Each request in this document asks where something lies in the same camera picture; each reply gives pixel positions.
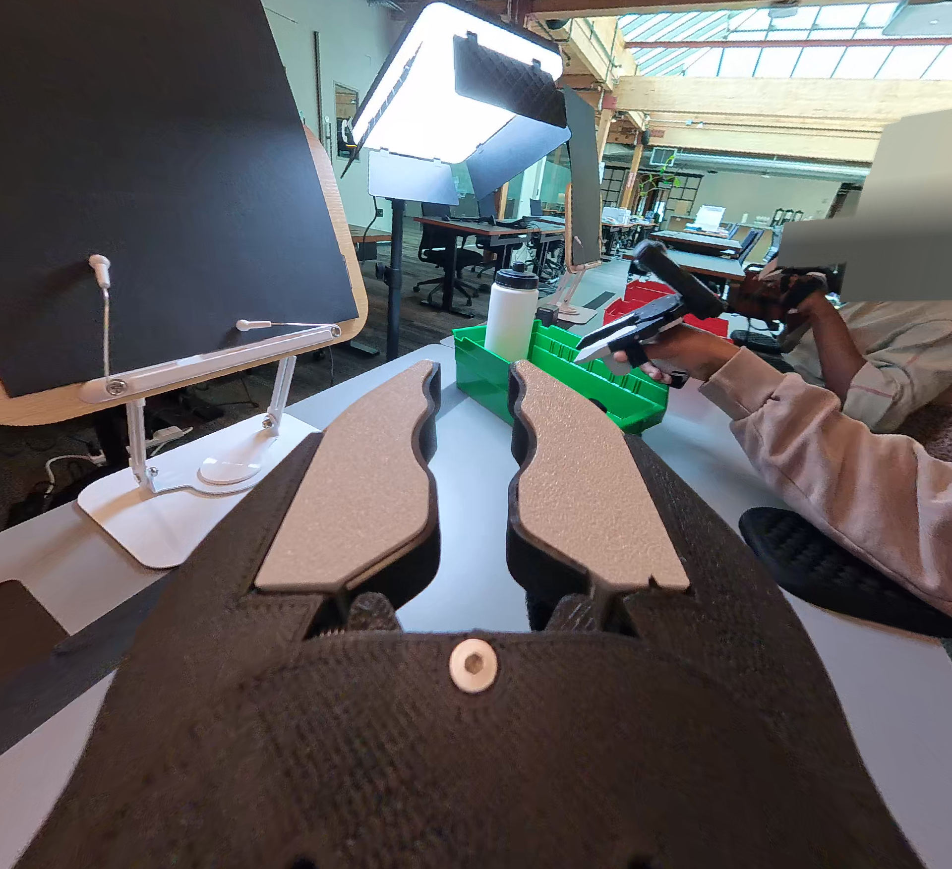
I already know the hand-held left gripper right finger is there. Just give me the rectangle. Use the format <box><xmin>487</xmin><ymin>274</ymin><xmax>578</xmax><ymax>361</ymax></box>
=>
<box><xmin>504</xmin><ymin>358</ymin><xmax>693</xmax><ymax>610</ymax></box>

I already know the dark tilted board on stand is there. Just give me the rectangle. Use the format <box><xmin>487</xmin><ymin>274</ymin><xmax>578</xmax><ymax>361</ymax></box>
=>
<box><xmin>554</xmin><ymin>87</ymin><xmax>605</xmax><ymax>326</ymax></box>

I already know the black light stand pole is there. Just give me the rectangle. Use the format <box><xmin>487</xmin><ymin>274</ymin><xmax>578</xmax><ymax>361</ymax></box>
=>
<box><xmin>375</xmin><ymin>198</ymin><xmax>409</xmax><ymax>363</ymax></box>

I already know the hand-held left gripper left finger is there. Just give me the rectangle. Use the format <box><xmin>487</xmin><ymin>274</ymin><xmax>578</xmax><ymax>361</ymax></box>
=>
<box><xmin>253</xmin><ymin>359</ymin><xmax>442</xmax><ymax>613</ymax></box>

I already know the black board with wooden rim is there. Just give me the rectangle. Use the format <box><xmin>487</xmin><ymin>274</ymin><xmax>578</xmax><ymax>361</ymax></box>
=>
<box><xmin>0</xmin><ymin>0</ymin><xmax>370</xmax><ymax>427</ymax></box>

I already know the green potted plant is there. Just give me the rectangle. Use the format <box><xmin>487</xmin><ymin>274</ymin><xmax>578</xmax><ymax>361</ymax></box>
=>
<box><xmin>640</xmin><ymin>155</ymin><xmax>681</xmax><ymax>212</ymax></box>

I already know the person's right hand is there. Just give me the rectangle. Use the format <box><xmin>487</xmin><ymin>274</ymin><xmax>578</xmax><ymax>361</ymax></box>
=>
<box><xmin>613</xmin><ymin>322</ymin><xmax>733</xmax><ymax>385</ymax></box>

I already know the black mesh office chair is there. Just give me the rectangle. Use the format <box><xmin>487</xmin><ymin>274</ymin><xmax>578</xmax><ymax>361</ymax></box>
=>
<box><xmin>740</xmin><ymin>507</ymin><xmax>952</xmax><ymax>638</ymax></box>

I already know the studio light panel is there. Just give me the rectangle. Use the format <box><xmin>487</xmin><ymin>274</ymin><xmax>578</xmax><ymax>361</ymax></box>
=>
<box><xmin>341</xmin><ymin>0</ymin><xmax>574</xmax><ymax>207</ymax></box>

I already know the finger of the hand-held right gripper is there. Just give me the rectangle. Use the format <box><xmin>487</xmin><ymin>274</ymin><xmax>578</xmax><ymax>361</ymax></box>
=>
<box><xmin>574</xmin><ymin>337</ymin><xmax>639</xmax><ymax>366</ymax></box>
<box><xmin>574</xmin><ymin>313</ymin><xmax>652</xmax><ymax>353</ymax></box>

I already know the ceiling projector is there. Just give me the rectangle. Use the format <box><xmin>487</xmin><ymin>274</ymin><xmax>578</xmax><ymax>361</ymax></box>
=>
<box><xmin>881</xmin><ymin>0</ymin><xmax>952</xmax><ymax>37</ymax></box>

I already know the dark top work table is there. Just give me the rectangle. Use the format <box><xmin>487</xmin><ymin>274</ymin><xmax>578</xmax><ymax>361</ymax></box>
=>
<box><xmin>625</xmin><ymin>248</ymin><xmax>748</xmax><ymax>283</ymax></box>

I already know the red open-front bin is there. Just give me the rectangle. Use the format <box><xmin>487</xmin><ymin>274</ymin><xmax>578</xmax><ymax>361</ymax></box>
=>
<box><xmin>602</xmin><ymin>296</ymin><xmax>733</xmax><ymax>342</ymax></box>

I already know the white bottle with black cap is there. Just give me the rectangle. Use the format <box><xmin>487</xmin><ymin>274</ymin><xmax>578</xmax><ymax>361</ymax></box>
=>
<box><xmin>483</xmin><ymin>261</ymin><xmax>540</xmax><ymax>364</ymax></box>

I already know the wooden top office desk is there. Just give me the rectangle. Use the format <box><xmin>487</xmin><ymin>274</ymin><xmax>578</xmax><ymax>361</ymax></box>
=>
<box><xmin>346</xmin><ymin>226</ymin><xmax>394</xmax><ymax>264</ymax></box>
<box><xmin>413</xmin><ymin>215</ymin><xmax>566</xmax><ymax>308</ymax></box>

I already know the green plastic bin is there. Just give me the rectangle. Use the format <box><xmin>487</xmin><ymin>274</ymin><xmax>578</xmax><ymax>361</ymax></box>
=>
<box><xmin>452</xmin><ymin>319</ymin><xmax>670</xmax><ymax>436</ymax></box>

